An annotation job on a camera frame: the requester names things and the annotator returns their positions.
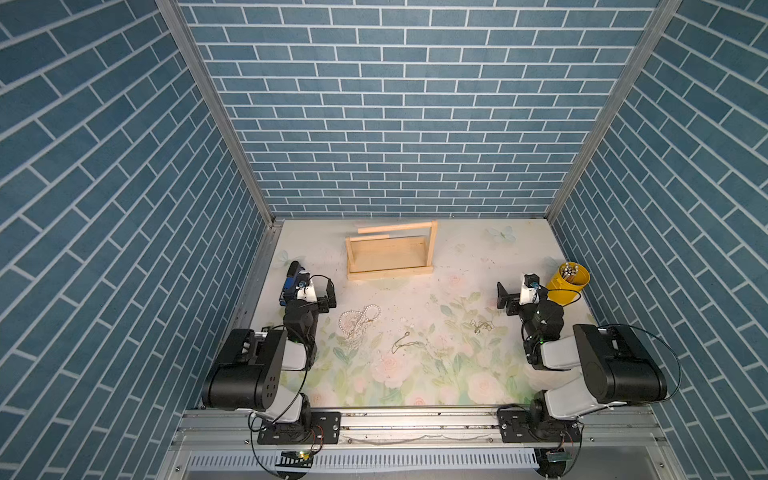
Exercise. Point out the white slotted cable duct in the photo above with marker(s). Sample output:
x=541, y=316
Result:
x=370, y=460

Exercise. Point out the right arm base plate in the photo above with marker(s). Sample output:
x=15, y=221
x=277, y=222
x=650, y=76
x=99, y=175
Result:
x=519, y=425

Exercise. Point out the green circuit board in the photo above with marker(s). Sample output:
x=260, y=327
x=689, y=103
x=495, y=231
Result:
x=295, y=459
x=558, y=456

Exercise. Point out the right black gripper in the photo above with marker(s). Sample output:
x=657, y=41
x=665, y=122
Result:
x=510, y=300

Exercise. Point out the right green circuit board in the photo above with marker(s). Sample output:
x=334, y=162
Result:
x=558, y=456

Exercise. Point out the left green circuit board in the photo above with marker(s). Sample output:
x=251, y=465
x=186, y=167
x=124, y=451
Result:
x=295, y=459

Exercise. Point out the blue stapler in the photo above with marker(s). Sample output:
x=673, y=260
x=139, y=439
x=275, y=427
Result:
x=291, y=277

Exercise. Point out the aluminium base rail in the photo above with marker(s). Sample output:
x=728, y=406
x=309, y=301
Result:
x=424, y=427

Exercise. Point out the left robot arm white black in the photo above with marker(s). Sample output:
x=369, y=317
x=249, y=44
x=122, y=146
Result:
x=246, y=373

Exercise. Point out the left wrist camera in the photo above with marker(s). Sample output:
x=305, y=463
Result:
x=304, y=288

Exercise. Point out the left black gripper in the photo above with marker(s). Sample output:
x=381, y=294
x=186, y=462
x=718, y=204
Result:
x=324, y=301

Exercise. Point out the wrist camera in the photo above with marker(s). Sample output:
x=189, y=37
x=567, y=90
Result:
x=529, y=293
x=304, y=288

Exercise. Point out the yellow cup with pens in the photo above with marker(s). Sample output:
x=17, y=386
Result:
x=566, y=285

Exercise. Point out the floral table mat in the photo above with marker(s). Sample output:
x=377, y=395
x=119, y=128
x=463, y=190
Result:
x=435, y=339

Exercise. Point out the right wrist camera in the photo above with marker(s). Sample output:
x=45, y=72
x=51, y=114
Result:
x=529, y=293

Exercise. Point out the wooden jewelry display stand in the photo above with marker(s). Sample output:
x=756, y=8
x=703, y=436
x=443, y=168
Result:
x=390, y=251

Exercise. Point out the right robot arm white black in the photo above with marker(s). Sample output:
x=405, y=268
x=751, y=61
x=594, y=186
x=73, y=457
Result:
x=616, y=369

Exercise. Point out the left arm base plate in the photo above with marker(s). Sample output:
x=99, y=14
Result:
x=319, y=427

